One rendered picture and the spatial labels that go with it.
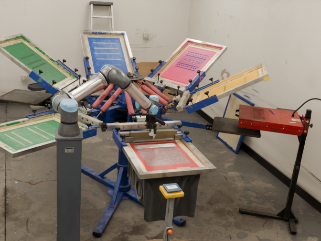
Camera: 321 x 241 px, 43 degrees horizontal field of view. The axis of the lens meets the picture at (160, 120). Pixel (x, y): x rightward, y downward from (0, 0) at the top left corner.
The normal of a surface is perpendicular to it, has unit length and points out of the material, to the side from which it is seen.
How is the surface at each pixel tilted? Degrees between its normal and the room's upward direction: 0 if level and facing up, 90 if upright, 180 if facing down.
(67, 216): 90
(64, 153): 90
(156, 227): 0
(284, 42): 90
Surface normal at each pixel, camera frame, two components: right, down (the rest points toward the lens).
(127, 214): 0.08, -0.94
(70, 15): 0.33, 0.34
